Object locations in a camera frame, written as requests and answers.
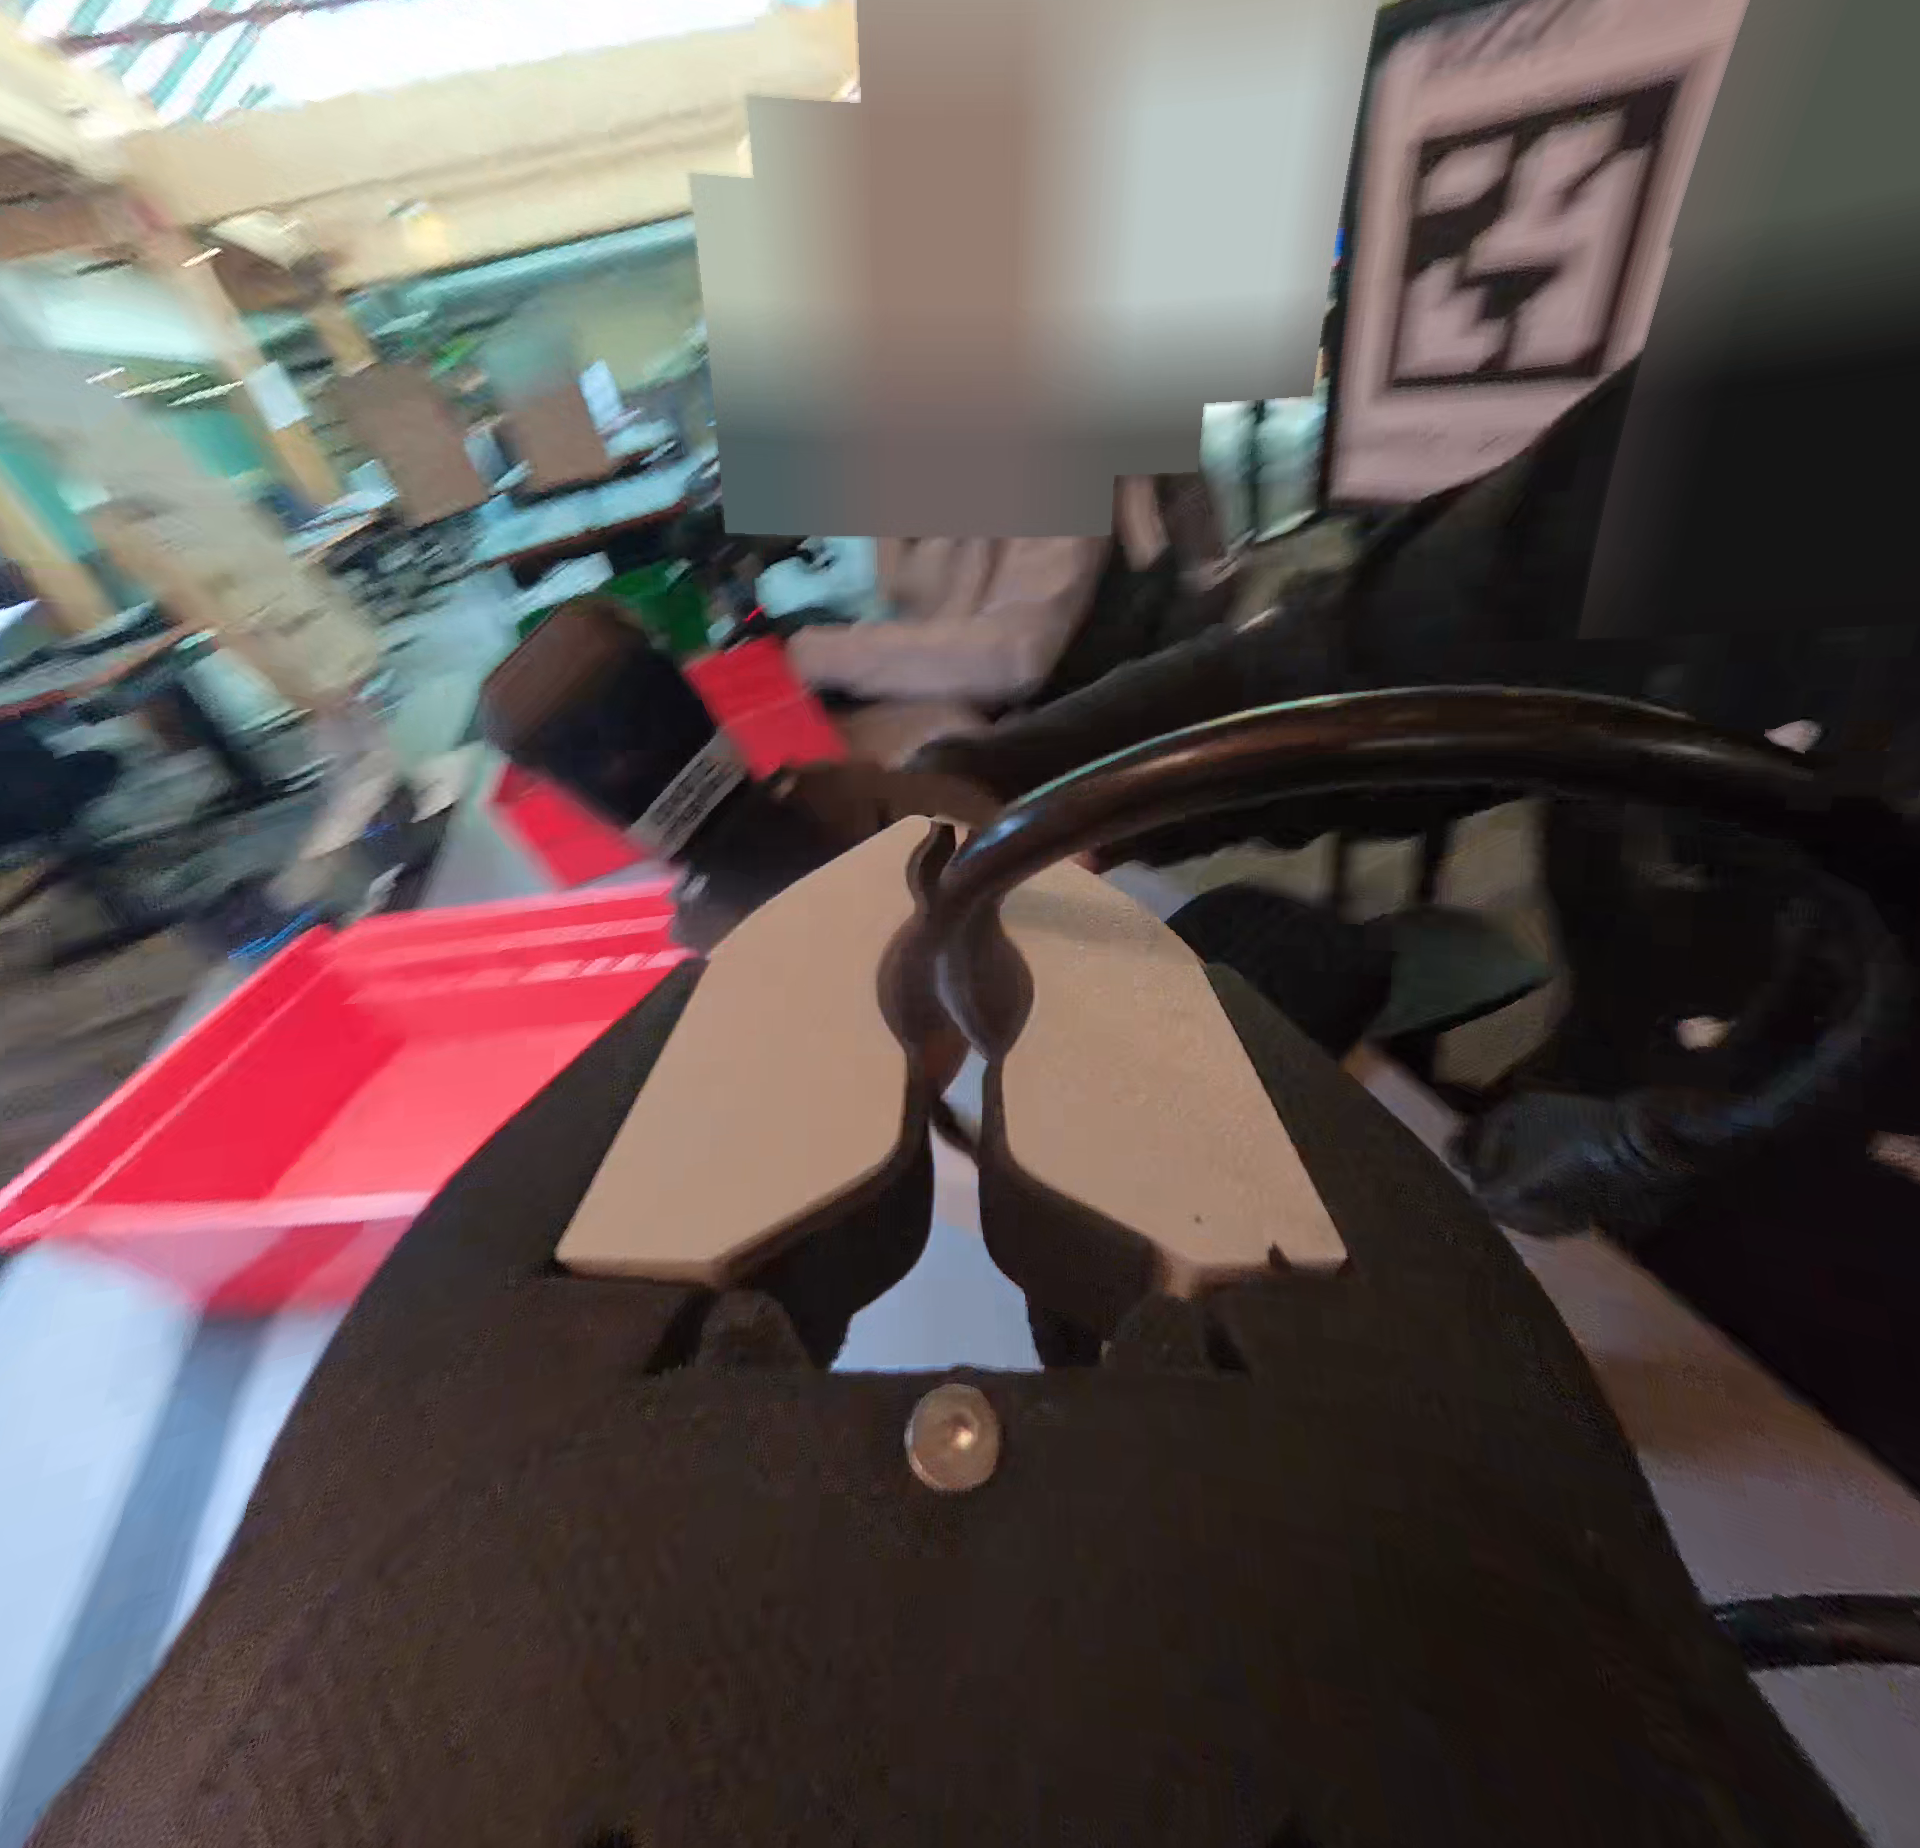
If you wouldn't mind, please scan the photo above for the wooden instruction board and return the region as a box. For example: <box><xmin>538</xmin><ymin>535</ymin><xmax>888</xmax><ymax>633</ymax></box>
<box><xmin>501</xmin><ymin>378</ymin><xmax>614</xmax><ymax>497</ymax></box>
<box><xmin>82</xmin><ymin>422</ymin><xmax>384</xmax><ymax>716</ymax></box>
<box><xmin>321</xmin><ymin>363</ymin><xmax>483</xmax><ymax>528</ymax></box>

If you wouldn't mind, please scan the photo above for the black framed marker sign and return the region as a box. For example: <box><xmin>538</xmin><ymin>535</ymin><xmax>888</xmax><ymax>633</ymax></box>
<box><xmin>1320</xmin><ymin>0</ymin><xmax>1771</xmax><ymax>511</ymax></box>

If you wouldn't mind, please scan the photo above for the person's right forearm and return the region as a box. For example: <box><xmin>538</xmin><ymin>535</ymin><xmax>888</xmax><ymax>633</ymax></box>
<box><xmin>915</xmin><ymin>603</ymin><xmax>1502</xmax><ymax>864</ymax></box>

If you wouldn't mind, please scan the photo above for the red plastic bin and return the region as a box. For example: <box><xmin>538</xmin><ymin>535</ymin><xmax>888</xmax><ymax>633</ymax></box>
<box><xmin>486</xmin><ymin>633</ymin><xmax>853</xmax><ymax>889</ymax></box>
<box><xmin>0</xmin><ymin>878</ymin><xmax>706</xmax><ymax>1316</ymax></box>

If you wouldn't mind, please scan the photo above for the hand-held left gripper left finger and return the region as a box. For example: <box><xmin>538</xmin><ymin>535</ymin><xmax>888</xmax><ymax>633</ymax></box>
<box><xmin>555</xmin><ymin>817</ymin><xmax>938</xmax><ymax>1286</ymax></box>

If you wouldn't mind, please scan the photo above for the thin black extension cord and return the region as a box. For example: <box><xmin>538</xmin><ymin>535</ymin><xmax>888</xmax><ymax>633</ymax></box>
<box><xmin>899</xmin><ymin>686</ymin><xmax>1910</xmax><ymax>1236</ymax></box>

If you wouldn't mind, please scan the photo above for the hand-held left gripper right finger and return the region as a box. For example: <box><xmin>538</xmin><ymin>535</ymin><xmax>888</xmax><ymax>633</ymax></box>
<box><xmin>977</xmin><ymin>857</ymin><xmax>1350</xmax><ymax>1297</ymax></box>

